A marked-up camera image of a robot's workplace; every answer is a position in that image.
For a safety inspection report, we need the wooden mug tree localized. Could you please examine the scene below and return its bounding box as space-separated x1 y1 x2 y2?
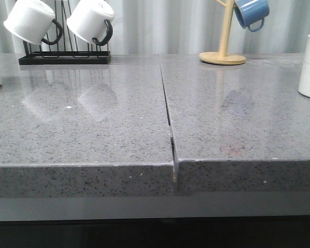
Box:
199 0 246 66

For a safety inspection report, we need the right white hanging mug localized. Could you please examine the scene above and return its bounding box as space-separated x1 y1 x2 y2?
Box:
67 0 115 46

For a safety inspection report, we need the white hanging mug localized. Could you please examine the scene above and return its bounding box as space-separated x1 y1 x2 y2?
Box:
3 0 63 45
67 0 115 46

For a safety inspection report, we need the blue hanging mug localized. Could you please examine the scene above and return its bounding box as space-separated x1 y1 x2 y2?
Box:
234 0 270 32

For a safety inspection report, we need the left white hanging mug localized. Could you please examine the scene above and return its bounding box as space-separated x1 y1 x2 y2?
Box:
3 0 63 45

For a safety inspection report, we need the black wire mug rack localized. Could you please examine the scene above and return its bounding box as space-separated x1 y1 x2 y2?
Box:
19 1 111 65

